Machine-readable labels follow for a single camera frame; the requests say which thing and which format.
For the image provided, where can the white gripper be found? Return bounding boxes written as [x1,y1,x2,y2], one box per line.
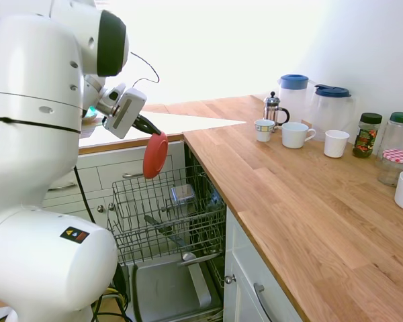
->
[103,87,163,140]

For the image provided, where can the red plate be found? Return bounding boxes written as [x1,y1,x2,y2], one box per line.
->
[142,131,169,180]

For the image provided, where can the steel dishwasher door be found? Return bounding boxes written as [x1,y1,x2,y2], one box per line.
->
[126,254,223,322]

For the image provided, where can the white drawer cabinet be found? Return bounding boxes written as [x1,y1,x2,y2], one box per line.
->
[41,140,186,224]

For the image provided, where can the square silver container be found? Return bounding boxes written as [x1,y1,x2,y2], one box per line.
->
[170,184,196,206]

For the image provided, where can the dark kitchen knife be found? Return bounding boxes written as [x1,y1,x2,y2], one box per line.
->
[143,214,191,250]

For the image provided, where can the patterned small cup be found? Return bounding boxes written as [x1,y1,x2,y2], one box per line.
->
[253,119,276,143]

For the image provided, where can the glass French press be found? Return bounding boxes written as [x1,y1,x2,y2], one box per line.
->
[263,91,291,130]

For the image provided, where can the clear pitcher light blue lid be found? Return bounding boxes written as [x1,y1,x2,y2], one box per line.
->
[276,74,316,125]

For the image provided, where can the white cabinet with knob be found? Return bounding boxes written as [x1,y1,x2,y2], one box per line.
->
[222,207,305,322]

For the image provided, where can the clear pitcher dark blue lid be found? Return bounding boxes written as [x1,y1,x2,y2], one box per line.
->
[309,84,357,136]

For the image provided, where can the white ribbed cup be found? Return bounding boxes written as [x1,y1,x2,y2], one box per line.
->
[323,129,351,159]

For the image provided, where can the labelled jar black lid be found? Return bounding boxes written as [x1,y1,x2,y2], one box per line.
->
[352,112,384,159]

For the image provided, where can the jar red checked lid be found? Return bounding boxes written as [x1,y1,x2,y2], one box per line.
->
[377,148,403,187]

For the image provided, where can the clear jar green lid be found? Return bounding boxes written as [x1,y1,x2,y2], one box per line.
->
[375,111,403,166]

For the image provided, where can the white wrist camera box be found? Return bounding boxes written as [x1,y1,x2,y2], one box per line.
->
[107,83,127,102]

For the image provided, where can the thin black camera cable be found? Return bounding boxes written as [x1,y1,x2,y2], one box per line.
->
[128,51,161,89]

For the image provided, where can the wire dishwasher rack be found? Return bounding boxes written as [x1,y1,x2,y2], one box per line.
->
[106,166,228,266]

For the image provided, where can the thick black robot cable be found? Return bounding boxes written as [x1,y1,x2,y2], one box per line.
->
[73,166,96,223]

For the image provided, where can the metal rack slide rail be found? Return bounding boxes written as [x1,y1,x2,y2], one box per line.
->
[177,252,223,268]

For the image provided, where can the white mug with handle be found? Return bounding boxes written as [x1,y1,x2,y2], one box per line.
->
[281,121,318,150]

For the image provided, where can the yellow and black floor cables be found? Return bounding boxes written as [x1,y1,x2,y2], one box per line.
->
[93,264,132,322]

